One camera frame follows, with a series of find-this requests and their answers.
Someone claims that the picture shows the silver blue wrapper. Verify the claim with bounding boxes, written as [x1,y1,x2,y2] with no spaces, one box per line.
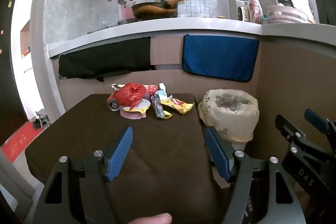
[151,94,166,119]

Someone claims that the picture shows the yellow snack wrapper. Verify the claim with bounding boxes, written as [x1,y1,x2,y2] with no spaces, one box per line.
[161,98,195,115]

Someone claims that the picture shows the floral bottle with orange cap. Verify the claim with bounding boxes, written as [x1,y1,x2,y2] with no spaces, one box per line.
[248,0,263,24]

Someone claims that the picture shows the pink purple sponge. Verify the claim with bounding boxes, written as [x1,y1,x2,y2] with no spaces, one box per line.
[119,106,147,120]

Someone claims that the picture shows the pink plastic basket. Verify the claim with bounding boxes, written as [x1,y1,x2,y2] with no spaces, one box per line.
[267,5,314,24]

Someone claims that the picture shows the dark door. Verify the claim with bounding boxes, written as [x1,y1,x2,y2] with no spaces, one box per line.
[0,0,29,146]

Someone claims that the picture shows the dark sauce bottle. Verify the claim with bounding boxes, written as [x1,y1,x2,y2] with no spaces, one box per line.
[238,0,250,22]

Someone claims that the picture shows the red door mat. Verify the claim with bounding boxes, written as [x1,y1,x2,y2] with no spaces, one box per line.
[1,122,34,159]

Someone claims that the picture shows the brown cardboard panel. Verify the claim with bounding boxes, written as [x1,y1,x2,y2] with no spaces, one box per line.
[59,36,263,115]

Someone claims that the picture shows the grey kitchen counter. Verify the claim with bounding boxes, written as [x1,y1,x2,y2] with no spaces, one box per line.
[47,18,336,59]

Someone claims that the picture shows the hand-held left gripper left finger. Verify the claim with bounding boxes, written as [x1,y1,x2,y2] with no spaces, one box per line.
[31,126,133,224]

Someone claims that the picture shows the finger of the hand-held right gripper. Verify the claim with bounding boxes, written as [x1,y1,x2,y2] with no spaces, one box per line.
[304,109,336,135]
[275,114,331,155]

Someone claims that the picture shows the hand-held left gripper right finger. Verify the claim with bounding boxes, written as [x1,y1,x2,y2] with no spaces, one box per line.
[205,126,307,224]

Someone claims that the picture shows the black cloth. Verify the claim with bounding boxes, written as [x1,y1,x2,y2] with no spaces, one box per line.
[58,37,155,82]

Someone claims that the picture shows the bin with beige bag liner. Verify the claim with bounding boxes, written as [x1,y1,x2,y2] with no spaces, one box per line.
[197,89,259,152]

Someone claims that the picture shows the red paper cup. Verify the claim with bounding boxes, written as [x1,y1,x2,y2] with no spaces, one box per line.
[143,84,159,95]

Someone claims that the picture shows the blue white tissue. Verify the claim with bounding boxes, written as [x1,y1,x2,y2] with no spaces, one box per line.
[157,82,174,100]

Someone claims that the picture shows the blue cloth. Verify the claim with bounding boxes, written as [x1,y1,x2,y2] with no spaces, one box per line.
[182,34,260,83]

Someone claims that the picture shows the dark wok with wooden handle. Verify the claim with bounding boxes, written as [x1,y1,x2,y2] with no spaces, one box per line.
[131,0,197,21]

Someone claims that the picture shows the red soda can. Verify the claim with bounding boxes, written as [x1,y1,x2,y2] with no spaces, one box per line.
[106,98,121,111]

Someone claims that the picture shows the person's left hand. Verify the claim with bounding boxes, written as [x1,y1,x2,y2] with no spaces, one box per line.
[123,214,172,224]

